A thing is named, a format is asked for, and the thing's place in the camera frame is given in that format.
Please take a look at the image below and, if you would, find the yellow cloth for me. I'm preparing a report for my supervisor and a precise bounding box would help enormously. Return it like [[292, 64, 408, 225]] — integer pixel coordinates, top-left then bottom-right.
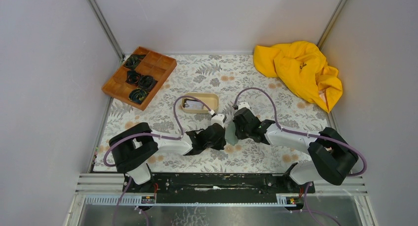
[[253, 41, 343, 113]]

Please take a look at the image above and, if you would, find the black coiled strap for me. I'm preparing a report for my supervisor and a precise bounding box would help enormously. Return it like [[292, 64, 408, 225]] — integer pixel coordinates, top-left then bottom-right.
[[128, 89, 147, 105], [138, 75, 158, 90], [126, 70, 141, 86], [124, 54, 146, 70]]

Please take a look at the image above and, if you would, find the left aluminium frame post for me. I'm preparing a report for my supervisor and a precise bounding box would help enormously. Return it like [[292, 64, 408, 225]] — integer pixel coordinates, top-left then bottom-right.
[[87, 0, 125, 61]]

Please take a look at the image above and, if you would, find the black coiled strap middle left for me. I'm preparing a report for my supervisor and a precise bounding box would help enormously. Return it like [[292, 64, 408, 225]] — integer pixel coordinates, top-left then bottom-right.
[[126, 70, 141, 86]]

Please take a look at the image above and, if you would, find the orange compartment tray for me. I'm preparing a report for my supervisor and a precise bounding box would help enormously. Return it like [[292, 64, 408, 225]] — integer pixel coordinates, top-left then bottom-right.
[[102, 47, 177, 111]]

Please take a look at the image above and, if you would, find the purple cable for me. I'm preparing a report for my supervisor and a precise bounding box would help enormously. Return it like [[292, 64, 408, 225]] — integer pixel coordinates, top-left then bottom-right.
[[103, 95, 216, 226], [232, 87, 368, 226]]

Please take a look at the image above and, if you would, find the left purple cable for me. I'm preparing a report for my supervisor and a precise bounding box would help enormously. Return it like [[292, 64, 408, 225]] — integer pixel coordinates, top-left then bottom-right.
[[103, 95, 216, 226]]

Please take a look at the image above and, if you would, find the beige oval tray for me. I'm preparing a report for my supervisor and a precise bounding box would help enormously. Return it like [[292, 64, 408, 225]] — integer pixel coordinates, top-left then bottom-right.
[[181, 93, 219, 114]]

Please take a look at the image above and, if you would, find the floral table mat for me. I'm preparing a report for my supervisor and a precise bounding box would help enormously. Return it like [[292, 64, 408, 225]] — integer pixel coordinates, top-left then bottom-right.
[[92, 55, 328, 173]]

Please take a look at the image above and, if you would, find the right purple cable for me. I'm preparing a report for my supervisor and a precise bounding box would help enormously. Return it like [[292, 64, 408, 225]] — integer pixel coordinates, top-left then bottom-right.
[[232, 87, 368, 226]]

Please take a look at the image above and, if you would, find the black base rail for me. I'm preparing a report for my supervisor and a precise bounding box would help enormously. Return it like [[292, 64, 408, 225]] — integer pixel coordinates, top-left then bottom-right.
[[122, 173, 315, 203]]

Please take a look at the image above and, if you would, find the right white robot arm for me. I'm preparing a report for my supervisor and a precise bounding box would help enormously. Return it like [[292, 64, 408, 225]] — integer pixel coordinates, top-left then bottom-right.
[[233, 102, 359, 193]]

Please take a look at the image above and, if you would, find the black coiled strap middle right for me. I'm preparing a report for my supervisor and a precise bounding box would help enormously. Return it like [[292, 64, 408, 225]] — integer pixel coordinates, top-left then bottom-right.
[[138, 75, 158, 90]]

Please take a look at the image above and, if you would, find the right aluminium frame post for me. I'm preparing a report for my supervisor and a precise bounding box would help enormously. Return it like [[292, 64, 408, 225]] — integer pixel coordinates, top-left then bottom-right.
[[316, 0, 348, 50]]

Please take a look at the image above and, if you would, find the black coiled strap bottom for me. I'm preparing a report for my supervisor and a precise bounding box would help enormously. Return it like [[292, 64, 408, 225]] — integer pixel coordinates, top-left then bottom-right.
[[128, 89, 147, 105]]

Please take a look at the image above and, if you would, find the black coiled strap top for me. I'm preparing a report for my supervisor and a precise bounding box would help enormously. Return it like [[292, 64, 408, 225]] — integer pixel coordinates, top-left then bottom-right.
[[124, 54, 146, 70]]

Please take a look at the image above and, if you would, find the aluminium frame post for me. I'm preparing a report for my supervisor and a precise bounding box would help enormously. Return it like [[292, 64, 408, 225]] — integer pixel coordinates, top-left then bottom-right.
[[87, 0, 125, 61], [316, 0, 348, 50]]

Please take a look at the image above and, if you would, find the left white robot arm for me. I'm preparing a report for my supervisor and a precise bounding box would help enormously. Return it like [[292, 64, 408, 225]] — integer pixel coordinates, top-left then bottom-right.
[[104, 113, 226, 192]]

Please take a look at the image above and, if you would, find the green card holder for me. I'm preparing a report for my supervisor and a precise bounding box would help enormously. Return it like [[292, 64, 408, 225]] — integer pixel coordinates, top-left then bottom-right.
[[225, 123, 239, 146]]

